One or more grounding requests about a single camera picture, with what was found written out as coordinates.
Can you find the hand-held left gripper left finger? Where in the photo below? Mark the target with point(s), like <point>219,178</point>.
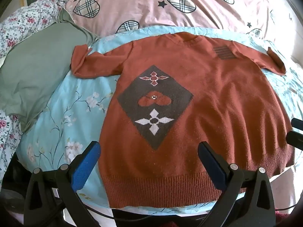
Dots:
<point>85,166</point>

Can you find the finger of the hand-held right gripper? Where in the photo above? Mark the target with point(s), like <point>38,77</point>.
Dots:
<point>296,140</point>
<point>297,123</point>

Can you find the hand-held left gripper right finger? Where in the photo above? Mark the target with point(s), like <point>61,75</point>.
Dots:
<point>213,167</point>

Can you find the rust orange knitted sweater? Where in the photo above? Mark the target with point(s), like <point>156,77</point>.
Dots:
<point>213,87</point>

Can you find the light blue floral bed sheet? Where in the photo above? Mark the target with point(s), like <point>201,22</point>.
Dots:
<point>71,94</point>

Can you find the green pillow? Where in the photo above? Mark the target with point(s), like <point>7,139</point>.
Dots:
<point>35,71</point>

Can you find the white quilt with red flowers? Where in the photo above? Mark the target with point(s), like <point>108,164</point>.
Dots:
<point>26,16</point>

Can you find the pink quilt with plaid hearts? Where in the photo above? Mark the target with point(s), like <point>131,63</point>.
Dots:
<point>142,9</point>

